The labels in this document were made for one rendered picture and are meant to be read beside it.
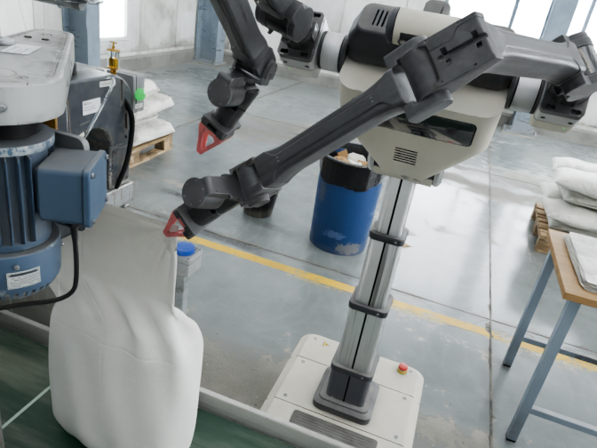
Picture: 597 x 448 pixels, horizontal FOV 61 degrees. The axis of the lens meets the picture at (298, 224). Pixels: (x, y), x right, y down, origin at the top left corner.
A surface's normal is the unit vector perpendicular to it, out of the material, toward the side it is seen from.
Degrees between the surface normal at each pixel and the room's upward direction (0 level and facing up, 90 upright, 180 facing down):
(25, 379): 0
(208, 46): 90
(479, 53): 72
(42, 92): 90
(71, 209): 90
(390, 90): 78
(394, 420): 0
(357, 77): 40
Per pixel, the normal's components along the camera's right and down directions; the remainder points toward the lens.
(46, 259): 0.91, 0.31
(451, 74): -0.49, -0.02
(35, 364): 0.15, -0.89
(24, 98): 0.79, 0.38
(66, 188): 0.08, 0.44
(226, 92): -0.41, 0.23
